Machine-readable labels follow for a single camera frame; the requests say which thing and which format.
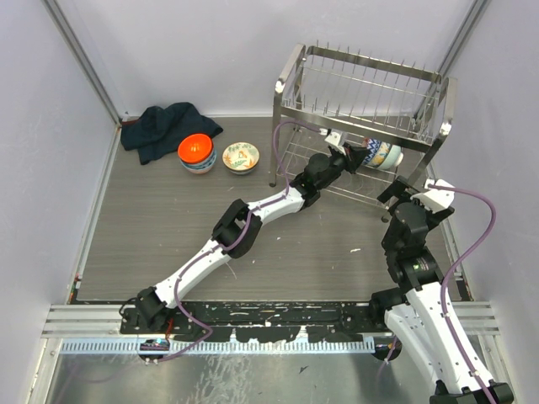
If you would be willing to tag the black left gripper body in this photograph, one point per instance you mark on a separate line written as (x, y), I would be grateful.
(336, 165)

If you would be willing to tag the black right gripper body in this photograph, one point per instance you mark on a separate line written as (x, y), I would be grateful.
(407, 194)

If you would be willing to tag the stainless steel dish rack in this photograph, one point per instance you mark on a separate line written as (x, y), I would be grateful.
(365, 97)

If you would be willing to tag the orange floral back bowl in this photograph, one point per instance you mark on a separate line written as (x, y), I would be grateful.
(241, 157)

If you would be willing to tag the blue white floral bowl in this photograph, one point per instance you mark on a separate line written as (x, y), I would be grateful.
(210, 160)

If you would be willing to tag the plain orange bowl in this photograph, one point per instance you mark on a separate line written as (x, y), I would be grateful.
(195, 148)

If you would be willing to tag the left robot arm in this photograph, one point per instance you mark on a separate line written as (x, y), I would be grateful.
(236, 231)

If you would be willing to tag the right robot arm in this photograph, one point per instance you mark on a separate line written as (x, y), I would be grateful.
(419, 311)

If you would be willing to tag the blue zigzag back bowl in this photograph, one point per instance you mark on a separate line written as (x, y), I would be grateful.
(372, 146)

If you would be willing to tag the yellow orange back bowl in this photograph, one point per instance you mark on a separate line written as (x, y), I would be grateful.
(381, 154)

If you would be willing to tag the green grid back bowl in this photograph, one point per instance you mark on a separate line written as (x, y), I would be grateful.
(393, 158)

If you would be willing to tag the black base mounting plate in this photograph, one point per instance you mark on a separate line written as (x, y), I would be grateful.
(185, 330)

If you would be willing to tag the dark blue crumpled cloth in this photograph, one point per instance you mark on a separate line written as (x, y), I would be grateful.
(159, 131)

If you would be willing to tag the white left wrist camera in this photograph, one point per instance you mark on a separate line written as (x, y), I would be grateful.
(336, 141)

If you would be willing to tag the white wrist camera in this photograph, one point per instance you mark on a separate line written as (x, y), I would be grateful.
(336, 141)
(436, 196)

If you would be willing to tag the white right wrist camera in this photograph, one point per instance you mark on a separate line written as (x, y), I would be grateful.
(436, 196)

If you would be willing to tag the slotted cable duct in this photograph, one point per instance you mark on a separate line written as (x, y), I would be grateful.
(156, 346)

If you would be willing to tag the aluminium frame rail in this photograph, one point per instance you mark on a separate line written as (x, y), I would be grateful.
(476, 317)

